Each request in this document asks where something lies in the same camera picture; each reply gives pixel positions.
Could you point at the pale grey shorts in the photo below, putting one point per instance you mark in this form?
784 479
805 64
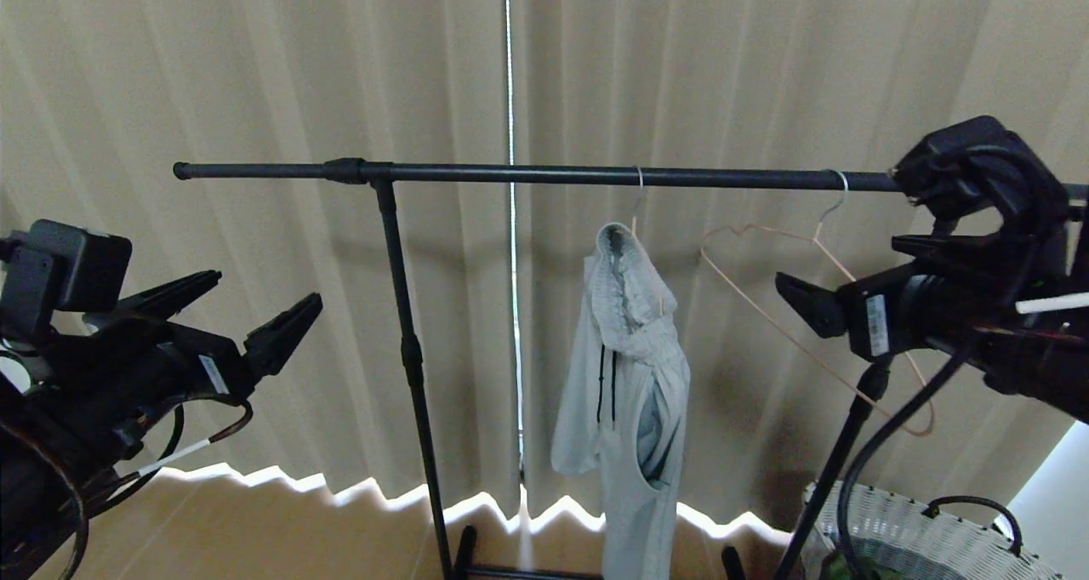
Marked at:
630 444

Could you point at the pink clothes hanger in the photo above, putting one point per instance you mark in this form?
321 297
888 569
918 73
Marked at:
844 193
638 189

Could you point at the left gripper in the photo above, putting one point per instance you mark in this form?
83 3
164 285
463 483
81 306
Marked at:
128 384

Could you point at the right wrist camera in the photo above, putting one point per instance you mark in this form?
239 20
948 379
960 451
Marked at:
970 172

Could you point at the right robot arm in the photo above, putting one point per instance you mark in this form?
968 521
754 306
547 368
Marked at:
1055 302

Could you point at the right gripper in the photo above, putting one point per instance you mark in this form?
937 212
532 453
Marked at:
953 308

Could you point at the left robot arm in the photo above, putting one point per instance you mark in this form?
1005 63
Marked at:
34 495

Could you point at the beige curtain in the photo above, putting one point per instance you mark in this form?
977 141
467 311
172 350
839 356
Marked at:
255 70

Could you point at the white laundry basket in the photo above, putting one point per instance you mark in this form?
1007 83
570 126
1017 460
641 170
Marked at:
936 546

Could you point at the black clothes rack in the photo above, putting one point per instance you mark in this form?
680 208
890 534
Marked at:
510 173

